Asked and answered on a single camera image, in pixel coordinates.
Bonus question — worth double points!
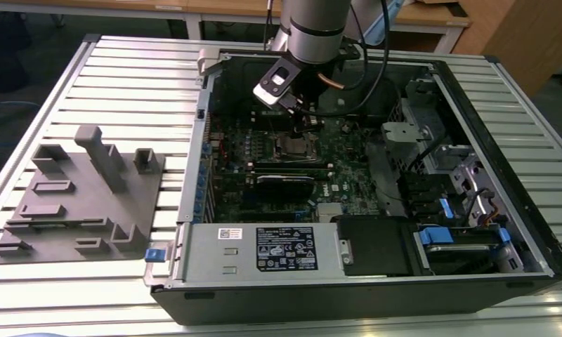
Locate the metal socket cover frame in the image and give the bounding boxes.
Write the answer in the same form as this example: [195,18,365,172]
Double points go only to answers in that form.
[275,132,322,161]

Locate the silver topped CPU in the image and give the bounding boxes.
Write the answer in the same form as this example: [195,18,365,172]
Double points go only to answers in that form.
[283,138,312,157]

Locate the CPU socket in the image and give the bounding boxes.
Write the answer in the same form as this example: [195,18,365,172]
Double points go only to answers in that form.
[271,133,323,163]

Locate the perforated metal drive cage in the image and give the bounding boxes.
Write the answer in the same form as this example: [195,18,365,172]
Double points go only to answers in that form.
[386,77,455,176]

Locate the green motherboard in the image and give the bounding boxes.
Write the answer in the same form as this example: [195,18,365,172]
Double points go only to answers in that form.
[204,114,385,225]

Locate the black graphics card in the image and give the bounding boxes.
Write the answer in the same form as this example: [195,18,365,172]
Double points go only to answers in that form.
[252,173,318,211]

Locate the small silver heatsink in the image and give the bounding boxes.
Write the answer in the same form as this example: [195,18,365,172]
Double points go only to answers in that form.
[315,202,347,216]

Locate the black drive bay block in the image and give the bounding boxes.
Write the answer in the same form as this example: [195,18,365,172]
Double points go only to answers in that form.
[397,172,458,217]

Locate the blue drive bay clip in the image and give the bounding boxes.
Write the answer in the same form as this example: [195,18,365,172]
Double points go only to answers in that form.
[435,197,453,219]

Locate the black plastic shroud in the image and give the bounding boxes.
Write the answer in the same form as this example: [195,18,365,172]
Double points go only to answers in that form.
[335,214,422,277]

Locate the wooden cabinet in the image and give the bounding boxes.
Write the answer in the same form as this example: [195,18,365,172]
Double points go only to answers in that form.
[451,0,562,98]

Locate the hard disk in blue carrier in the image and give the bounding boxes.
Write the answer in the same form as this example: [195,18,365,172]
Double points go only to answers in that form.
[414,226,510,277]

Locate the grey power supply unit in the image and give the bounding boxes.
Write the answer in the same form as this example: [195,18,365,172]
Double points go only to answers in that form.
[168,221,349,282]

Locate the grey parts rack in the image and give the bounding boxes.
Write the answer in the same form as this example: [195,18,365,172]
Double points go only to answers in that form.
[0,125,168,266]

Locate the black and grey PC case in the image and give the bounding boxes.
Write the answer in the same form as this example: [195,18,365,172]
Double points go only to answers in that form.
[143,47,562,326]

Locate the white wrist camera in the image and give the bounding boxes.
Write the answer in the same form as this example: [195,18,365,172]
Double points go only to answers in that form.
[252,58,306,107]

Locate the silver metal bracket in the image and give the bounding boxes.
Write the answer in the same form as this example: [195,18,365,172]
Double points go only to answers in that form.
[381,121,435,155]

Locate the grey case latch handle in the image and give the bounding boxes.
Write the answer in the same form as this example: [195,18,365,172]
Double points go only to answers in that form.
[196,48,224,77]

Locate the wooden desk white frame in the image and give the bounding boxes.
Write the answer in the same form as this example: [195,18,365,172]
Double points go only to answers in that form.
[182,0,474,54]
[0,0,203,41]

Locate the coloured wire bundle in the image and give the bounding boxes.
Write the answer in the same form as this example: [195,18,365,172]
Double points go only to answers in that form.
[477,205,503,225]

